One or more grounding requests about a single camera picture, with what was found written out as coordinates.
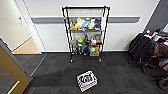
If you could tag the pale woven basket dark spots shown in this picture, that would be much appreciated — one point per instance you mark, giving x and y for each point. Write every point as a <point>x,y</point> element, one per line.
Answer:
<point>90,87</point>

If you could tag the green round toy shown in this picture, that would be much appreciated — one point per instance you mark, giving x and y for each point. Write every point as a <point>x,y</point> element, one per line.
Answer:
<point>80,41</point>

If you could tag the black tall pointed item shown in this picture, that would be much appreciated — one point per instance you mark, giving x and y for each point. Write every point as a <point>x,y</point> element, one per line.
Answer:
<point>86,39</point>

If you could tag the blue yellow green toy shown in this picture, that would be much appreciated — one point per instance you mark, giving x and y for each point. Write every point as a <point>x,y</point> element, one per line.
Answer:
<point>92,50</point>

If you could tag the small tan cardboard box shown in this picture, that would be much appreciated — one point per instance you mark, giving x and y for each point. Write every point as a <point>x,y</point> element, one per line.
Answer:
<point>73,42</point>

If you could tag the low cardboard box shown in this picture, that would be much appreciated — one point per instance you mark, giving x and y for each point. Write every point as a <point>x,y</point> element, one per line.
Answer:
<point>95,54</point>

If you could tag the brown cardboard box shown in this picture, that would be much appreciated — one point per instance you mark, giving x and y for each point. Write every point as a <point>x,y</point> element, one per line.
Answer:
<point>98,38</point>

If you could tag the yellow black white plush toy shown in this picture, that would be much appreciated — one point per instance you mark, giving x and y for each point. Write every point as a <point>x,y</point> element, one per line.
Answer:
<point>92,24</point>

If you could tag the brown plush toy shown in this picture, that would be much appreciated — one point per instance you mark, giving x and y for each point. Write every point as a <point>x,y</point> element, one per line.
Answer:
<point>72,25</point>

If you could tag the dark blue plush toy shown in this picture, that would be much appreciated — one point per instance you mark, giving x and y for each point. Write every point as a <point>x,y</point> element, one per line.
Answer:
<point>97,23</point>

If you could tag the black chair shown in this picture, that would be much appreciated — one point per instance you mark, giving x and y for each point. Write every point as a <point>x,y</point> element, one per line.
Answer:
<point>141,48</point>

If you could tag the white small items pile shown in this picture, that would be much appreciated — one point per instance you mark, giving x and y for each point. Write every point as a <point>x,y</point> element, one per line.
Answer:
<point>149,33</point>

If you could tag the brown bag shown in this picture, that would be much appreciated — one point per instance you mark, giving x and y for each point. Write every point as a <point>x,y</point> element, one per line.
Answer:
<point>159,49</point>

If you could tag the yellow wooden door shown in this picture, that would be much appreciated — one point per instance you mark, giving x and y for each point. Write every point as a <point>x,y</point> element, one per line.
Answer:
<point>10,66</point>

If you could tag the long grey wall rail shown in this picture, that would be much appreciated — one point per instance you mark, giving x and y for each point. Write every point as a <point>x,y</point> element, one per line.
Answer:
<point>50,20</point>

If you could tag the white door frame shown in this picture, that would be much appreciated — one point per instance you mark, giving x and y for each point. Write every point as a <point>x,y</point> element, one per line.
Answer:
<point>31,26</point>

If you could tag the white light switch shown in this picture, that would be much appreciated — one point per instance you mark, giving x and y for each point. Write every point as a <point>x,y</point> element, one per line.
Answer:
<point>20,21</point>

